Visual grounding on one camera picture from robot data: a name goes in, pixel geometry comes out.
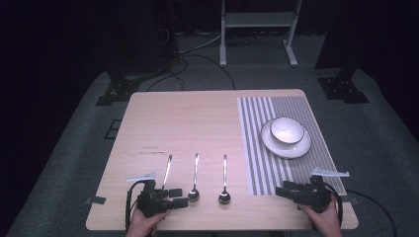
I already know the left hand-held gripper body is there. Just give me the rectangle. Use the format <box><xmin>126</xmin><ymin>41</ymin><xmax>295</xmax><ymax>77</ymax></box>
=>
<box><xmin>126</xmin><ymin>170</ymin><xmax>173</xmax><ymax>219</ymax></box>

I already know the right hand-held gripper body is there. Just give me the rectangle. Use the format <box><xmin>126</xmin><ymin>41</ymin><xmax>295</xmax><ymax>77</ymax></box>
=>
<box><xmin>293</xmin><ymin>168</ymin><xmax>351</xmax><ymax>214</ymax></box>

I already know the silver metal utensil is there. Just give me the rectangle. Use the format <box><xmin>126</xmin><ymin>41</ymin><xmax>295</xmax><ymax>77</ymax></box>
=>
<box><xmin>160</xmin><ymin>154</ymin><xmax>174</xmax><ymax>192</ymax></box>

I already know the person's left hand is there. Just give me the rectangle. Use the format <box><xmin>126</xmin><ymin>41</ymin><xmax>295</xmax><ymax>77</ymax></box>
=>
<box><xmin>125</xmin><ymin>206</ymin><xmax>171</xmax><ymax>237</ymax></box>

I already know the person's right hand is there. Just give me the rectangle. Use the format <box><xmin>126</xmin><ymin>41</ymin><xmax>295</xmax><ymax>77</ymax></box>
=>
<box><xmin>297</xmin><ymin>197</ymin><xmax>344</xmax><ymax>237</ymax></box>

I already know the silver metal spoon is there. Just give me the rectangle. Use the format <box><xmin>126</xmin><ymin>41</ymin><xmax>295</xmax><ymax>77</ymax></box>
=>
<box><xmin>217</xmin><ymin>154</ymin><xmax>232</xmax><ymax>205</ymax></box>
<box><xmin>187</xmin><ymin>152</ymin><xmax>201</xmax><ymax>203</ymax></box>

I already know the white plate with dark rim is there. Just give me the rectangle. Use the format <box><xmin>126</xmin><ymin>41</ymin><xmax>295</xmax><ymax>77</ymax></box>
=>
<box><xmin>260</xmin><ymin>118</ymin><xmax>312</xmax><ymax>160</ymax></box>

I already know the dark tape strip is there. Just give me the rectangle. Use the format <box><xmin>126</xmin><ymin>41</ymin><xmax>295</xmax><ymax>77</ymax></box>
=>
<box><xmin>84</xmin><ymin>196</ymin><xmax>108</xmax><ymax>205</ymax></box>
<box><xmin>340</xmin><ymin>195</ymin><xmax>361</xmax><ymax>205</ymax></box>

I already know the grey white striped placemat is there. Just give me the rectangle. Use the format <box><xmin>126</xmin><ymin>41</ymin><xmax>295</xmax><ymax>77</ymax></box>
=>
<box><xmin>236</xmin><ymin>96</ymin><xmax>348</xmax><ymax>197</ymax></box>

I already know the white bowl with dark rim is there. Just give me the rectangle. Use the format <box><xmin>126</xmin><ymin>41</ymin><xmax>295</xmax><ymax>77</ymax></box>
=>
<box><xmin>269</xmin><ymin>117</ymin><xmax>305</xmax><ymax>145</ymax></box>

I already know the black stand base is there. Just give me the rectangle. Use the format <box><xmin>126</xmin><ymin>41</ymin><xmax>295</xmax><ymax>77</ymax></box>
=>
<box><xmin>95</xmin><ymin>67</ymin><xmax>142</xmax><ymax>108</ymax></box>
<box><xmin>316</xmin><ymin>63</ymin><xmax>371</xmax><ymax>105</ymax></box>

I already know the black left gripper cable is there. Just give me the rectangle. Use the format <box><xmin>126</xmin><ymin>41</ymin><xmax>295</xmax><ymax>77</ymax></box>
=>
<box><xmin>125</xmin><ymin>180</ymin><xmax>146</xmax><ymax>231</ymax></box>

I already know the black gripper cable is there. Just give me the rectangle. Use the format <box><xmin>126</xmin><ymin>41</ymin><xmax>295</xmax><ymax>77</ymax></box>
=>
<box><xmin>125</xmin><ymin>180</ymin><xmax>146</xmax><ymax>231</ymax></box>
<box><xmin>324</xmin><ymin>183</ymin><xmax>398</xmax><ymax>237</ymax></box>

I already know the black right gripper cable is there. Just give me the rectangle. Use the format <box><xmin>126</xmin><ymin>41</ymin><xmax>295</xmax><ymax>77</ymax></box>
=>
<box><xmin>324</xmin><ymin>183</ymin><xmax>398</xmax><ymax>237</ymax></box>

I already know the black floor cable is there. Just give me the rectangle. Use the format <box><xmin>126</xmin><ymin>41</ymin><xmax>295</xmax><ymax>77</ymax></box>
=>
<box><xmin>145</xmin><ymin>53</ymin><xmax>237</xmax><ymax>92</ymax></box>

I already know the grey floor cable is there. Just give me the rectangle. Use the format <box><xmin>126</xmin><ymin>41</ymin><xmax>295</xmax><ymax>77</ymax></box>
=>
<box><xmin>177</xmin><ymin>32</ymin><xmax>222</xmax><ymax>55</ymax></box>

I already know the white metal stand frame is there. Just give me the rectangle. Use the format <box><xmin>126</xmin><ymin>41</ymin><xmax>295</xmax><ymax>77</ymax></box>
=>
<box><xmin>218</xmin><ymin>0</ymin><xmax>304</xmax><ymax>68</ymax></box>

